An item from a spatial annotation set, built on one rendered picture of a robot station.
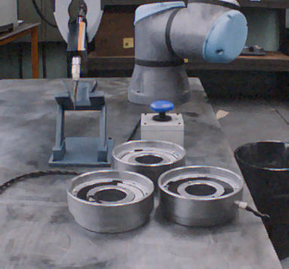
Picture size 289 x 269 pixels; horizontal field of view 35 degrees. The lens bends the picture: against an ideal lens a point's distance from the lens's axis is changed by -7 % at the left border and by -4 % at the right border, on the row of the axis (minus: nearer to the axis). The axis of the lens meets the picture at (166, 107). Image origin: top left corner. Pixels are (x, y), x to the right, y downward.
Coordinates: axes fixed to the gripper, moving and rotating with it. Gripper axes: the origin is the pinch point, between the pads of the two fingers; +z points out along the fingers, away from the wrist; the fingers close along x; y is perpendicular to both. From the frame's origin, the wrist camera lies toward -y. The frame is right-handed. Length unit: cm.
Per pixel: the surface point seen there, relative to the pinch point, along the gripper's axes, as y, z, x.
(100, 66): 325, 61, 26
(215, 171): -15.6, 16.2, -19.4
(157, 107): 4.1, 12.7, -12.5
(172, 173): -16.2, 16.1, -13.8
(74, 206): -24.6, 16.9, -2.1
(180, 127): 2.3, 15.6, -16.1
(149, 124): 2.7, 15.2, -11.1
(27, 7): 362, 9, 99
